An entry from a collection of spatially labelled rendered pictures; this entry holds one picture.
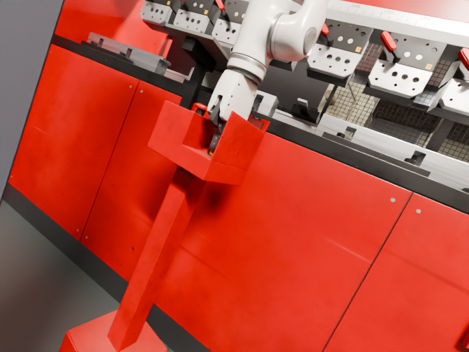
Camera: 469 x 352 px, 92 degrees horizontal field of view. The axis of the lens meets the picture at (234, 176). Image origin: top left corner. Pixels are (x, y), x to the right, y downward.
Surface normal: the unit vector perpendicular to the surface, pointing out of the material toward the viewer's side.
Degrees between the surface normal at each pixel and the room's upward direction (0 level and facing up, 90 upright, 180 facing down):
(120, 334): 90
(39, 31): 90
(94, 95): 90
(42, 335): 0
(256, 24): 94
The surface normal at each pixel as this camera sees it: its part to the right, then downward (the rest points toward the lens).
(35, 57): 0.80, 0.42
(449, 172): -0.34, -0.03
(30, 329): 0.41, -0.90
